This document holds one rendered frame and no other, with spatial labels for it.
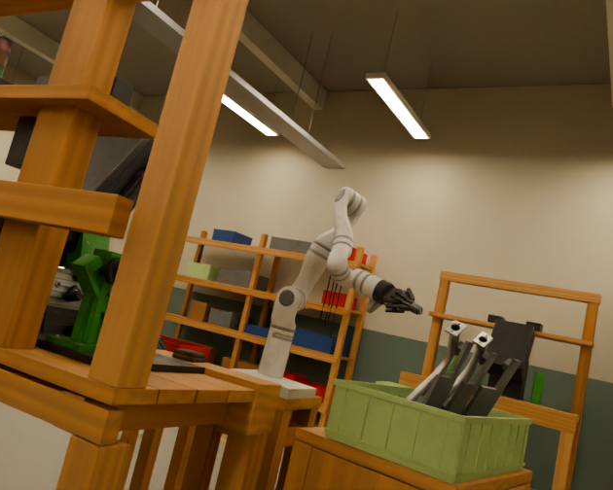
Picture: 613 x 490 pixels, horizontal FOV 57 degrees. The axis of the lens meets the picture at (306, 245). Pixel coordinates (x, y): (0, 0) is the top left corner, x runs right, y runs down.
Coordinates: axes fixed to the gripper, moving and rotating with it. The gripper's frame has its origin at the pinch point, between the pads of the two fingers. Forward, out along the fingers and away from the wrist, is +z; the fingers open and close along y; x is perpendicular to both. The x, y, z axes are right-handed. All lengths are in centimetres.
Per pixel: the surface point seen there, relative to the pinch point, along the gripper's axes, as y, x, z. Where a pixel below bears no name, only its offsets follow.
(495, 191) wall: 482, 203, -191
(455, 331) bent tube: -1.0, -0.4, 14.1
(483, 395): 11.4, 30.3, 21.3
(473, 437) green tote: -17.7, 15.7, 31.9
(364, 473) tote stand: -38.8, 28.1, 12.6
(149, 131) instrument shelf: -44, -53, -63
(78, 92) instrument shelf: -60, -67, -65
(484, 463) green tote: -12.7, 28.7, 34.6
